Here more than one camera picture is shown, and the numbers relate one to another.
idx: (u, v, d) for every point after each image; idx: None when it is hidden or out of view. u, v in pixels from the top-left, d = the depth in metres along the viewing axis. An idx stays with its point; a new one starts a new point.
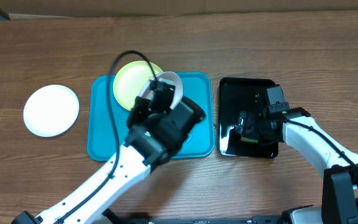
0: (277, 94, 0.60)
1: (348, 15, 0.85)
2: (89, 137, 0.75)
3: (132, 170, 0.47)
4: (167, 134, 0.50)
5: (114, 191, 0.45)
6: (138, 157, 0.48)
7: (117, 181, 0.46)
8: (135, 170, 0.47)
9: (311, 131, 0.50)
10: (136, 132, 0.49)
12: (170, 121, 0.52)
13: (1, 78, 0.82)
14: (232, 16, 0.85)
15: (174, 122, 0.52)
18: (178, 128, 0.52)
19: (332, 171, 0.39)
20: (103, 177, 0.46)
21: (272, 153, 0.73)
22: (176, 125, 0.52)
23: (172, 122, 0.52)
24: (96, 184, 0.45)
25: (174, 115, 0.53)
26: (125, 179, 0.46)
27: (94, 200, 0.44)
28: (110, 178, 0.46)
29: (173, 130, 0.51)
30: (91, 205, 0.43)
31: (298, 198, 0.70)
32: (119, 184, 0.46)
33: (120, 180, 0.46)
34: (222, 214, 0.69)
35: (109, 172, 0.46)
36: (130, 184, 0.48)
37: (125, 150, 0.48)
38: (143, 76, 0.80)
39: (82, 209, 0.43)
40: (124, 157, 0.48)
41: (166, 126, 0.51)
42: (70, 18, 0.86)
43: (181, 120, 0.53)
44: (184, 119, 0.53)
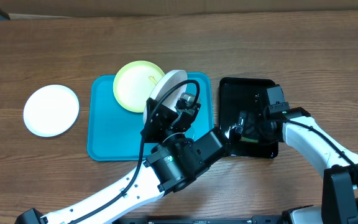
0: (277, 94, 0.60)
1: (348, 15, 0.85)
2: (89, 137, 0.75)
3: (144, 192, 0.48)
4: (190, 163, 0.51)
5: (122, 210, 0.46)
6: (154, 180, 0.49)
7: (127, 200, 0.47)
8: (149, 194, 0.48)
9: (311, 131, 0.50)
10: (159, 154, 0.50)
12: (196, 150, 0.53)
13: (2, 78, 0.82)
14: (233, 17, 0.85)
15: (201, 153, 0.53)
18: (202, 159, 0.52)
19: (332, 171, 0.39)
20: (115, 193, 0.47)
21: (272, 153, 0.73)
22: (202, 155, 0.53)
23: (197, 152, 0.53)
24: (106, 198, 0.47)
25: (201, 145, 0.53)
26: (135, 201, 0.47)
27: (100, 215, 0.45)
28: (122, 196, 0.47)
29: (196, 159, 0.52)
30: (96, 218, 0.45)
31: (298, 198, 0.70)
32: (126, 205, 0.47)
33: (131, 200, 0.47)
34: (222, 214, 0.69)
35: (122, 188, 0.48)
36: (140, 205, 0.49)
37: (143, 170, 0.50)
38: (143, 76, 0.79)
39: (86, 220, 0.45)
40: (140, 177, 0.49)
41: (191, 155, 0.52)
42: (71, 18, 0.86)
43: (208, 152, 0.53)
44: (211, 150, 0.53)
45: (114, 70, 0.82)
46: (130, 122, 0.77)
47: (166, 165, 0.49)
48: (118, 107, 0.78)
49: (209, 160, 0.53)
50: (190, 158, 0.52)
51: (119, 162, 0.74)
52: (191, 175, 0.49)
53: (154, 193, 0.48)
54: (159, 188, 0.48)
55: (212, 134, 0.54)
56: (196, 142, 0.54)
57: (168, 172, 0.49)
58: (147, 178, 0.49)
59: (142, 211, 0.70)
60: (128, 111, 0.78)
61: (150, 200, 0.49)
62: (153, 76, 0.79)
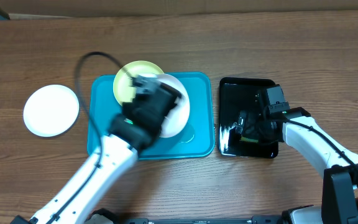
0: (277, 94, 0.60)
1: (348, 15, 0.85)
2: (89, 137, 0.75)
3: (117, 157, 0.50)
4: (148, 122, 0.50)
5: (103, 180, 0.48)
6: (121, 144, 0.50)
7: (104, 170, 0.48)
8: (122, 156, 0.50)
9: (311, 131, 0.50)
10: (117, 122, 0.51)
12: (149, 106, 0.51)
13: (2, 78, 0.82)
14: (233, 17, 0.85)
15: (155, 107, 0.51)
18: (157, 111, 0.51)
19: (332, 171, 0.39)
20: (91, 168, 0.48)
21: (272, 153, 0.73)
22: (156, 109, 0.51)
23: (150, 109, 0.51)
24: (86, 176, 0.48)
25: (150, 100, 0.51)
26: (111, 168, 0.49)
27: (86, 193, 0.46)
28: (98, 168, 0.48)
29: (152, 114, 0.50)
30: (82, 195, 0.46)
31: (298, 198, 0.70)
32: (105, 175, 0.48)
33: (108, 168, 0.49)
34: (222, 214, 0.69)
35: (96, 162, 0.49)
36: (116, 173, 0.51)
37: (107, 140, 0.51)
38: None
39: (74, 201, 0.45)
40: (108, 147, 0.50)
41: (146, 113, 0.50)
42: (71, 18, 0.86)
43: (160, 104, 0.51)
44: (161, 102, 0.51)
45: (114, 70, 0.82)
46: None
47: (128, 129, 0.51)
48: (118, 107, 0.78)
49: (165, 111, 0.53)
50: (147, 117, 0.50)
51: None
52: (152, 129, 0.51)
53: (124, 155, 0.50)
54: (129, 149, 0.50)
55: (158, 87, 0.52)
56: (147, 99, 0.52)
57: (130, 135, 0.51)
58: (114, 146, 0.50)
59: (142, 212, 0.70)
60: None
61: (124, 165, 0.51)
62: None
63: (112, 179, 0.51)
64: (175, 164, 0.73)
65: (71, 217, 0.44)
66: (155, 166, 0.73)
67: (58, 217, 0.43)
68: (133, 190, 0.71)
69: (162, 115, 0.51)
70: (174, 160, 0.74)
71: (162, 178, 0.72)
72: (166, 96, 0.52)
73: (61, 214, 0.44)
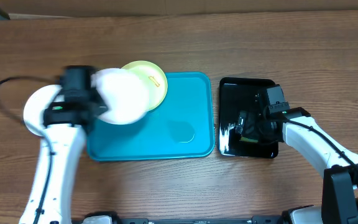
0: (277, 94, 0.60)
1: (349, 15, 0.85)
2: (89, 137, 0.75)
3: (68, 135, 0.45)
4: (78, 99, 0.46)
5: (65, 161, 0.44)
6: (62, 127, 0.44)
7: (61, 152, 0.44)
8: (72, 132, 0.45)
9: (311, 131, 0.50)
10: (45, 118, 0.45)
12: (69, 86, 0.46)
13: (2, 78, 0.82)
14: (233, 17, 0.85)
15: (74, 86, 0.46)
18: (81, 88, 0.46)
19: (333, 171, 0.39)
20: (46, 159, 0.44)
21: (272, 153, 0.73)
22: (78, 87, 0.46)
23: (72, 89, 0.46)
24: (46, 168, 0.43)
25: (68, 79, 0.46)
26: (66, 149, 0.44)
27: (54, 179, 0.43)
28: (54, 155, 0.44)
29: (77, 92, 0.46)
30: (54, 183, 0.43)
31: (298, 199, 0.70)
32: (64, 157, 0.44)
33: (64, 149, 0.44)
34: (221, 214, 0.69)
35: (48, 152, 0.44)
36: (75, 150, 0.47)
37: (48, 131, 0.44)
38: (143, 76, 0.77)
39: (49, 191, 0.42)
40: (51, 135, 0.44)
41: (71, 93, 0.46)
42: (70, 18, 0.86)
43: (78, 79, 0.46)
44: (79, 77, 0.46)
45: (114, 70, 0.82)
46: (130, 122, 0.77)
47: (60, 113, 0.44)
48: None
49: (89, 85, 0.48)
50: (72, 97, 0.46)
51: (119, 162, 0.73)
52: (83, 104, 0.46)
53: (73, 132, 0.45)
54: (72, 126, 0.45)
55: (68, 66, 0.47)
56: (64, 83, 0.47)
57: (65, 117, 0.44)
58: (57, 130, 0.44)
59: (142, 212, 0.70)
60: None
61: (79, 140, 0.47)
62: (153, 77, 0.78)
63: (76, 156, 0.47)
64: (175, 164, 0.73)
65: (54, 205, 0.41)
66: (155, 166, 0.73)
67: (42, 211, 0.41)
68: (133, 190, 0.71)
69: (87, 89, 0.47)
70: (174, 160, 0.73)
71: (161, 178, 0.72)
72: (81, 71, 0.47)
73: (45, 207, 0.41)
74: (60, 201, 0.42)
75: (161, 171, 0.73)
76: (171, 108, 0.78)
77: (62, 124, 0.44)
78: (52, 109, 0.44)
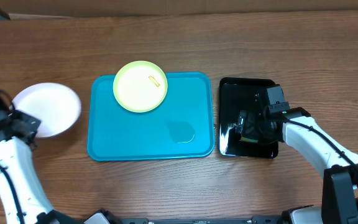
0: (277, 94, 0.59)
1: (348, 16, 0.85)
2: (89, 137, 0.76)
3: (10, 149, 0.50)
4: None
5: (21, 169, 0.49)
6: (0, 145, 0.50)
7: (13, 164, 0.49)
8: (12, 145, 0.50)
9: (311, 131, 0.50)
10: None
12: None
13: (2, 78, 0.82)
14: (232, 17, 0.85)
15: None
18: None
19: (332, 171, 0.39)
20: (2, 177, 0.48)
21: (272, 153, 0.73)
22: None
23: None
24: (5, 183, 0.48)
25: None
26: (14, 160, 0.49)
27: (20, 185, 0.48)
28: (7, 169, 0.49)
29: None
30: (21, 188, 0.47)
31: (298, 199, 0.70)
32: (15, 166, 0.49)
33: (14, 160, 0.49)
34: (222, 214, 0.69)
35: None
36: (25, 160, 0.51)
37: None
38: (143, 76, 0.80)
39: (20, 195, 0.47)
40: None
41: None
42: (70, 18, 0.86)
43: None
44: None
45: (114, 70, 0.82)
46: (130, 122, 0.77)
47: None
48: (118, 107, 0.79)
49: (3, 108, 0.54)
50: None
51: (119, 162, 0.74)
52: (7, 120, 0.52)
53: (10, 145, 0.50)
54: (8, 140, 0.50)
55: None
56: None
57: None
58: None
59: (142, 211, 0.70)
60: (128, 111, 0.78)
61: (24, 149, 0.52)
62: (153, 77, 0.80)
63: (29, 162, 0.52)
64: (175, 164, 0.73)
65: (30, 203, 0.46)
66: (155, 166, 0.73)
67: (24, 213, 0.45)
68: (133, 190, 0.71)
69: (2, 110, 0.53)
70: (174, 160, 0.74)
71: (161, 178, 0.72)
72: None
73: (24, 208, 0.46)
74: (35, 198, 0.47)
75: (161, 171, 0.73)
76: (171, 108, 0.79)
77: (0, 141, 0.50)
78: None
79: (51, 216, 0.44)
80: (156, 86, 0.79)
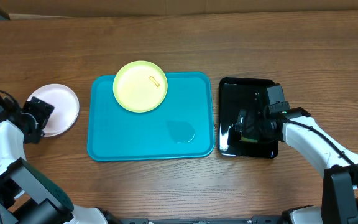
0: (277, 94, 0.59)
1: (348, 16, 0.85)
2: (89, 137, 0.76)
3: None
4: None
5: (6, 137, 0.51)
6: None
7: (0, 134, 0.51)
8: (3, 124, 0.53)
9: (311, 131, 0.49)
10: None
12: None
13: (2, 78, 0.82)
14: (233, 17, 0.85)
15: None
18: None
19: (332, 171, 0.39)
20: None
21: (272, 152, 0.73)
22: None
23: None
24: None
25: None
26: (2, 132, 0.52)
27: (1, 146, 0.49)
28: None
29: None
30: (1, 149, 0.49)
31: (298, 198, 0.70)
32: (3, 136, 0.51)
33: (1, 131, 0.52)
34: (222, 214, 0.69)
35: None
36: (13, 133, 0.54)
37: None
38: (144, 76, 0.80)
39: (0, 152, 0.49)
40: None
41: None
42: (70, 18, 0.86)
43: None
44: None
45: (114, 70, 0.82)
46: (130, 122, 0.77)
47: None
48: (118, 107, 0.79)
49: (4, 105, 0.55)
50: None
51: (120, 162, 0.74)
52: (11, 109, 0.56)
53: (2, 126, 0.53)
54: (3, 122, 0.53)
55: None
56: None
57: None
58: None
59: (142, 211, 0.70)
60: (128, 111, 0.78)
61: (14, 129, 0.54)
62: (153, 77, 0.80)
63: (17, 139, 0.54)
64: (175, 164, 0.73)
65: (7, 158, 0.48)
66: (155, 166, 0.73)
67: (0, 165, 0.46)
68: (133, 190, 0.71)
69: (2, 105, 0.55)
70: (174, 160, 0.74)
71: (161, 178, 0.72)
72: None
73: (1, 163, 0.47)
74: (14, 157, 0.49)
75: (161, 171, 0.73)
76: (170, 109, 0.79)
77: None
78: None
79: (17, 163, 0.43)
80: (156, 86, 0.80)
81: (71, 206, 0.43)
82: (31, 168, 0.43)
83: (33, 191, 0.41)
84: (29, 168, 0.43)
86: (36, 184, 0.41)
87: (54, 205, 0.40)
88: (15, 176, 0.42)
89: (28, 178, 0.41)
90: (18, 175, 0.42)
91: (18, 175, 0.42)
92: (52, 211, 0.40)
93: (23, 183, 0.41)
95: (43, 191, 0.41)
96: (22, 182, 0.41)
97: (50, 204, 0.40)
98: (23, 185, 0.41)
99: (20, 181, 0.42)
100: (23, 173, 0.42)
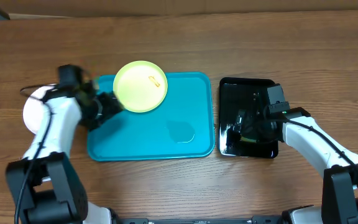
0: (277, 94, 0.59)
1: (349, 15, 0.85)
2: (89, 137, 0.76)
3: (63, 102, 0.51)
4: (69, 86, 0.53)
5: (63, 119, 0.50)
6: (61, 101, 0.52)
7: (59, 112, 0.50)
8: (66, 102, 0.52)
9: (311, 131, 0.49)
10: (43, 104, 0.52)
12: (62, 81, 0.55)
13: (2, 78, 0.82)
14: (233, 17, 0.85)
15: (67, 79, 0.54)
18: (72, 79, 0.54)
19: (332, 171, 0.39)
20: (48, 118, 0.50)
21: (272, 152, 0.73)
22: (69, 79, 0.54)
23: (66, 82, 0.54)
24: (46, 121, 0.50)
25: (62, 76, 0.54)
26: (63, 109, 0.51)
27: (55, 125, 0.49)
28: (53, 114, 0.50)
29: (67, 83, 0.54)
30: (54, 129, 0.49)
31: (298, 199, 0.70)
32: (63, 114, 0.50)
33: (61, 110, 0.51)
34: (222, 214, 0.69)
35: (50, 111, 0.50)
36: (71, 114, 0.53)
37: (50, 103, 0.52)
38: (144, 76, 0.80)
39: (51, 132, 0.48)
40: (53, 104, 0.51)
41: (66, 84, 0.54)
42: (70, 18, 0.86)
43: (71, 74, 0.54)
44: (71, 73, 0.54)
45: (114, 70, 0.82)
46: (130, 122, 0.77)
47: (56, 92, 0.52)
48: None
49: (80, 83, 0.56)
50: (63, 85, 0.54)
51: (120, 162, 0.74)
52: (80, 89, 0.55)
53: (65, 102, 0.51)
54: (67, 98, 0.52)
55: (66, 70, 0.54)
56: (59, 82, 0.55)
57: (60, 97, 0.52)
58: (56, 101, 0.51)
59: (142, 211, 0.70)
60: (128, 111, 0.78)
61: (74, 111, 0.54)
62: (153, 76, 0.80)
63: (72, 121, 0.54)
64: (175, 164, 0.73)
65: (54, 142, 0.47)
66: (155, 166, 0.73)
67: (44, 147, 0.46)
68: (133, 190, 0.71)
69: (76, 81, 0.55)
70: (174, 160, 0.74)
71: (161, 178, 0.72)
72: (74, 68, 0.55)
73: (46, 145, 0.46)
74: (60, 144, 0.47)
75: (161, 171, 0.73)
76: (170, 109, 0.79)
77: (61, 99, 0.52)
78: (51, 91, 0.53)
79: (59, 156, 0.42)
80: (156, 85, 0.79)
81: (84, 212, 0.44)
82: (68, 166, 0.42)
83: (58, 190, 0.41)
84: (66, 165, 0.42)
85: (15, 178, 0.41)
86: (64, 185, 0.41)
87: (71, 210, 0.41)
88: (51, 167, 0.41)
89: (60, 176, 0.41)
90: (55, 168, 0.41)
91: (53, 168, 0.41)
92: (67, 214, 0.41)
93: (54, 179, 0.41)
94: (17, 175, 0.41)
95: (68, 194, 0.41)
96: (55, 177, 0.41)
97: (67, 207, 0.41)
98: (54, 180, 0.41)
99: (53, 174, 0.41)
100: (58, 169, 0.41)
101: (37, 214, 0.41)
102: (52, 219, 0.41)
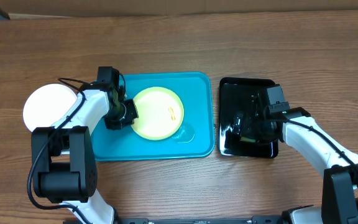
0: (277, 94, 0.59)
1: (349, 15, 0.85)
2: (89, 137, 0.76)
3: (96, 93, 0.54)
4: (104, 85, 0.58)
5: (92, 106, 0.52)
6: (96, 92, 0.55)
7: (91, 99, 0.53)
8: (99, 94, 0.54)
9: (311, 131, 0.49)
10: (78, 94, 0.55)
12: (99, 80, 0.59)
13: (2, 78, 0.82)
14: (232, 16, 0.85)
15: (104, 79, 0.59)
18: (109, 80, 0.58)
19: (332, 171, 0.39)
20: (79, 101, 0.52)
21: (272, 153, 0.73)
22: (105, 80, 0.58)
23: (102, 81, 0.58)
24: (76, 104, 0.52)
25: (100, 76, 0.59)
26: (95, 99, 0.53)
27: (84, 107, 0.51)
28: (86, 99, 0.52)
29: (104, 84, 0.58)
30: (82, 111, 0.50)
31: (298, 198, 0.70)
32: (93, 101, 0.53)
33: (93, 98, 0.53)
34: (221, 214, 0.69)
35: (82, 96, 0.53)
36: (100, 106, 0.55)
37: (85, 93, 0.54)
38: (162, 102, 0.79)
39: (79, 113, 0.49)
40: (87, 93, 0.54)
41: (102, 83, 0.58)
42: (70, 18, 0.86)
43: (109, 74, 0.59)
44: (110, 74, 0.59)
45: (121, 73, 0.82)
46: None
47: (93, 86, 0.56)
48: None
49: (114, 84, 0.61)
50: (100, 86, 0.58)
51: (119, 162, 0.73)
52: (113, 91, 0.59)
53: (99, 94, 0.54)
54: (100, 91, 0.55)
55: (107, 70, 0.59)
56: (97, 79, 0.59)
57: (95, 90, 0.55)
58: (91, 92, 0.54)
59: (142, 211, 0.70)
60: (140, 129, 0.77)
61: (103, 104, 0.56)
62: (172, 109, 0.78)
63: (99, 112, 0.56)
64: (175, 164, 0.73)
65: (80, 121, 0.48)
66: (155, 166, 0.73)
67: (70, 121, 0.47)
68: (133, 190, 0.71)
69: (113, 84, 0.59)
70: (174, 160, 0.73)
71: (161, 178, 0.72)
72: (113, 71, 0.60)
73: (73, 120, 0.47)
74: (84, 124, 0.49)
75: (161, 171, 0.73)
76: None
77: (95, 91, 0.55)
78: (87, 85, 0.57)
79: (83, 129, 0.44)
80: (171, 119, 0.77)
81: (91, 191, 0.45)
82: (88, 139, 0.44)
83: (75, 158, 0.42)
84: (87, 139, 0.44)
85: (38, 140, 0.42)
86: (81, 157, 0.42)
87: (80, 185, 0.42)
88: (73, 136, 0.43)
89: (79, 145, 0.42)
90: (76, 139, 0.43)
91: (75, 138, 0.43)
92: (76, 186, 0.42)
93: (74, 147, 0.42)
94: (40, 137, 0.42)
95: (81, 165, 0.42)
96: (74, 147, 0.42)
97: (78, 179, 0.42)
98: (73, 150, 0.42)
99: (74, 143, 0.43)
100: (80, 139, 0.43)
101: (49, 180, 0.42)
102: (61, 188, 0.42)
